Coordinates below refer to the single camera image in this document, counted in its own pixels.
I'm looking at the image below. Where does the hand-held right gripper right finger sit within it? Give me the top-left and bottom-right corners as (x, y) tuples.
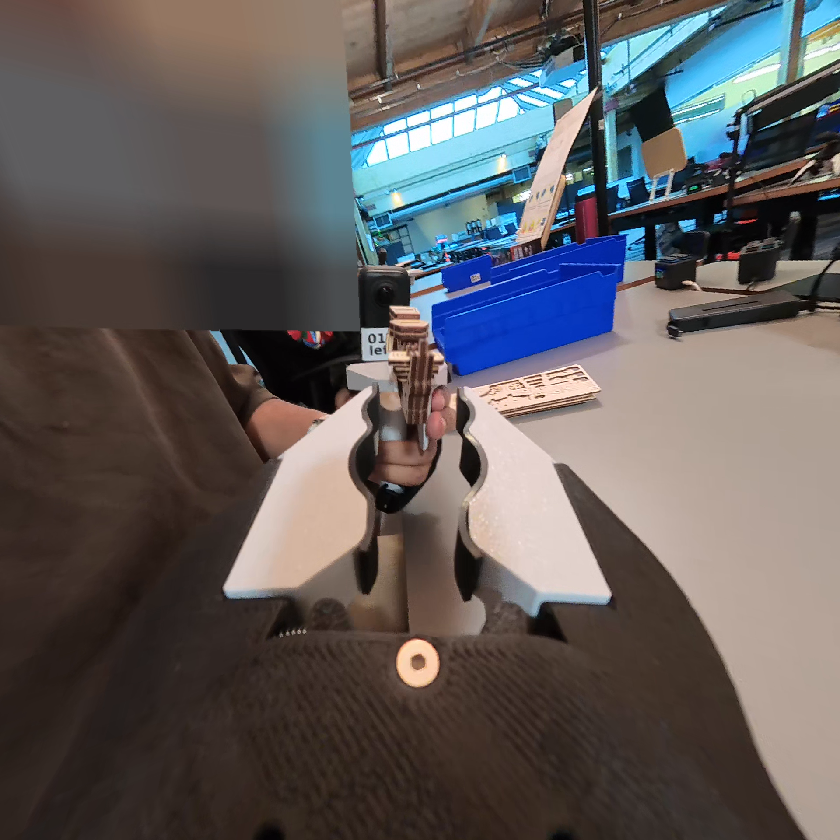
(455, 386), (613, 619)

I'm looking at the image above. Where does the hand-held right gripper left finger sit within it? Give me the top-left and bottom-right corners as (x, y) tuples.
(223, 385), (383, 601)

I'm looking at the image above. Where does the wooden puzzle model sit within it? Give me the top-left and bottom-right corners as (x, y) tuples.
(386, 304), (447, 429)

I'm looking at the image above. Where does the person's left forearm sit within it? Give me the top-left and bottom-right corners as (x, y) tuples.
(243, 397), (329, 462)

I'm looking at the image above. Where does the grey desk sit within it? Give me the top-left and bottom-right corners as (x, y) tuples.
(407, 259), (840, 840)

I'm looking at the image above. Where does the person's left hand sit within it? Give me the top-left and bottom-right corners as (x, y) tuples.
(333, 386), (458, 490)

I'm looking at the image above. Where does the blue plastic bin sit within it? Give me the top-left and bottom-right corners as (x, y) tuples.
(430, 262), (619, 377)
(440, 234), (629, 294)

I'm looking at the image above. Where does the stack of wooden puzzle sheets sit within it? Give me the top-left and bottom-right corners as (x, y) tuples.
(471, 365), (602, 419)

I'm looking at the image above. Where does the leaning sign board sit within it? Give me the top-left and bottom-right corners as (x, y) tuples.
(517, 87), (599, 253)

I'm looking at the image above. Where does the black charger box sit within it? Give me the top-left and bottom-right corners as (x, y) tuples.
(654, 253), (699, 291)
(737, 239), (786, 285)

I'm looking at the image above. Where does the black pole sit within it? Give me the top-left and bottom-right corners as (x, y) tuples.
(583, 0), (610, 237)

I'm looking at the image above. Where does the black power strip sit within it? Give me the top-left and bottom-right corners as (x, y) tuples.
(667, 290), (807, 340)

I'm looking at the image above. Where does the long wooden table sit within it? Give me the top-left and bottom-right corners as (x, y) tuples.
(607, 157), (840, 260)

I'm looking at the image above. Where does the wooden chair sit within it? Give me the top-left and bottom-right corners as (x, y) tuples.
(630, 85), (689, 198)

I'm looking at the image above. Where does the computer monitor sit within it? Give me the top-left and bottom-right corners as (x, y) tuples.
(740, 108), (821, 175)

